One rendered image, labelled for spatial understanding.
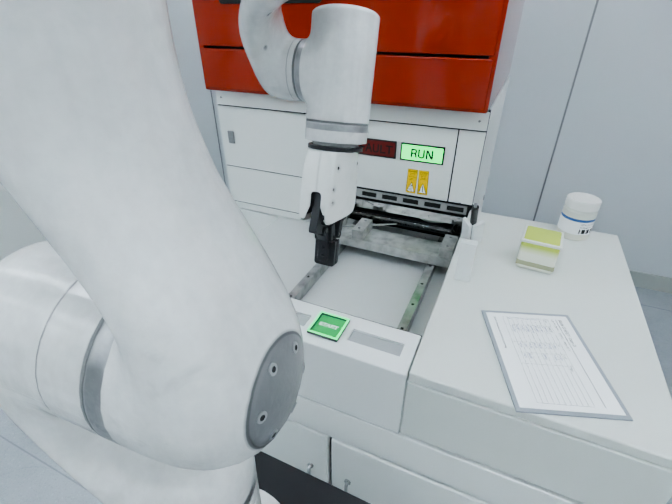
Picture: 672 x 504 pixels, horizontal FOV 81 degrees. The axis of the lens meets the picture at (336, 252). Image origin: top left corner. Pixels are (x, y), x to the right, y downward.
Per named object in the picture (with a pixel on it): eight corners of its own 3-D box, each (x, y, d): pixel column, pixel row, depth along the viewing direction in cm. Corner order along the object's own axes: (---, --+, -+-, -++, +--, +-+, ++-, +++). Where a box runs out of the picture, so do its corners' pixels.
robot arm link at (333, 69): (289, 118, 51) (357, 125, 48) (294, -1, 46) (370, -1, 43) (315, 118, 58) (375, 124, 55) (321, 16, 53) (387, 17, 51)
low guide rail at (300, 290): (349, 235, 125) (349, 226, 123) (355, 236, 124) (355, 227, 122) (260, 336, 86) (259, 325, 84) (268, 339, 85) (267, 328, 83)
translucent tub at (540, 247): (518, 250, 88) (526, 223, 85) (555, 259, 85) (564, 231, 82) (513, 266, 83) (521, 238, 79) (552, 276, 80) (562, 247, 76)
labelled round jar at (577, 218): (555, 225, 99) (566, 189, 94) (587, 230, 96) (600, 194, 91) (555, 238, 93) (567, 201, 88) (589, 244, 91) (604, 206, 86)
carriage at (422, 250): (334, 228, 122) (334, 220, 120) (455, 254, 109) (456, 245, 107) (323, 240, 115) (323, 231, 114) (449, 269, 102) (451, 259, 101)
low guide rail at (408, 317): (434, 253, 115) (435, 244, 113) (441, 254, 114) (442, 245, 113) (378, 376, 76) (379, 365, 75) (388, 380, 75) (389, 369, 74)
